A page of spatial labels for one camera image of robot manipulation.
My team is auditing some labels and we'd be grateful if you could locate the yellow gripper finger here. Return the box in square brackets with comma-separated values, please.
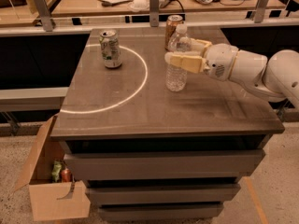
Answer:
[164, 51, 208, 74]
[191, 38, 212, 56]

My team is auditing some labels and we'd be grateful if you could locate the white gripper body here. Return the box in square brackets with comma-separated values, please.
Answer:
[204, 43, 238, 81]

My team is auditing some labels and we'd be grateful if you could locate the clear plastic water bottle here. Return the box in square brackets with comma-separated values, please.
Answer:
[165, 23, 191, 91]

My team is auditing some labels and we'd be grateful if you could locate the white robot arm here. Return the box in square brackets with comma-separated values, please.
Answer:
[164, 39, 299, 108]

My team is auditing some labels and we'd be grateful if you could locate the orange LaCroix can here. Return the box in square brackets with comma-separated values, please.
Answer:
[164, 15, 183, 50]

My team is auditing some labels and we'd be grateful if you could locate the green white soda can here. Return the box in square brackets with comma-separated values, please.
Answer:
[99, 30, 122, 69]

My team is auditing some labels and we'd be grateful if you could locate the grey drawer cabinet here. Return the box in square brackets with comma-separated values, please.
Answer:
[51, 28, 283, 222]

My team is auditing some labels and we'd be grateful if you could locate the red can in box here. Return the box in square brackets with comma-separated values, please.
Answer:
[61, 169, 72, 182]

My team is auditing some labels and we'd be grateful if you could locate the green snack bag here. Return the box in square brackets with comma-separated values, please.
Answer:
[51, 160, 63, 183]

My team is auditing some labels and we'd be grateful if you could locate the open cardboard box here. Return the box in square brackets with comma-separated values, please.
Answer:
[14, 116, 91, 221]

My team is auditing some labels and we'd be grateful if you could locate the black power cable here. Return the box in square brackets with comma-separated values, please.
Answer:
[169, 0, 186, 14]

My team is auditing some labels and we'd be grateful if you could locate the middle metal bracket post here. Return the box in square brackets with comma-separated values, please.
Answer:
[149, 0, 159, 27]

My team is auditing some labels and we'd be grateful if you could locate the metal bracket post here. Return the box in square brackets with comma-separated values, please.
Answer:
[33, 0, 54, 32]
[252, 0, 269, 23]
[149, 0, 159, 27]

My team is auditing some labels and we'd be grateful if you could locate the right metal bracket post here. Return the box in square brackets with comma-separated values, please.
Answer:
[252, 0, 269, 23]

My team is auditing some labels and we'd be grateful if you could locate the left metal bracket post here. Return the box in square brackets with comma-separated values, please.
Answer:
[33, 0, 54, 32]

